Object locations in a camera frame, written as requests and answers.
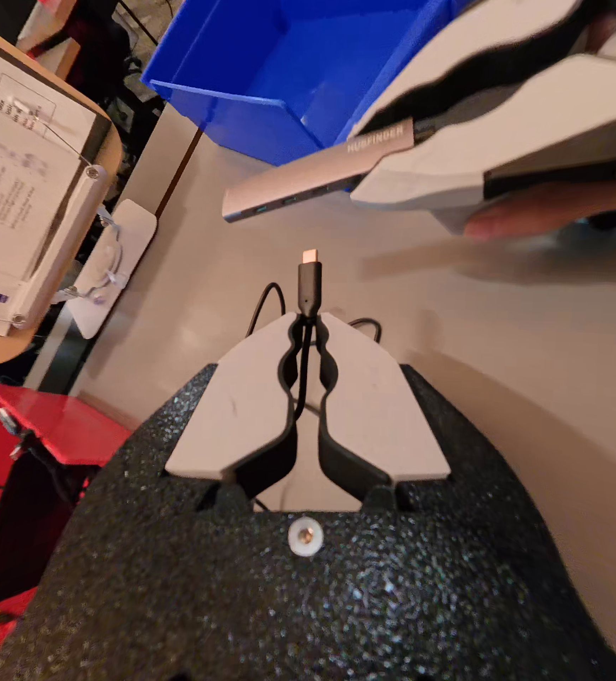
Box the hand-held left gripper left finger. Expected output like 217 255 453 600
164 313 302 482

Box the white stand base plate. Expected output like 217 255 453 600
53 199 158 339

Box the red plastic bin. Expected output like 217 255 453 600
0 379 134 681

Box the grey USB hub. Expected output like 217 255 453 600
222 118 416 223

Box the grey desk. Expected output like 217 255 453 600
23 104 616 681

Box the thin black USB-C cable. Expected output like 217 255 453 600
244 248 383 511

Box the silver USB plug cable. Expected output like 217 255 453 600
0 407 38 461

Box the blue plastic bin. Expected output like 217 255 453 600
140 0 479 166

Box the person's right hand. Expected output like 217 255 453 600
465 178 616 240

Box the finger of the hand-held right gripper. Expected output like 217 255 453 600
347 0 601 138
349 52 616 236

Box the printed instruction sheet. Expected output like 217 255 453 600
0 38 99 325

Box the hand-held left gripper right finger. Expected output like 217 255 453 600
314 312 452 484

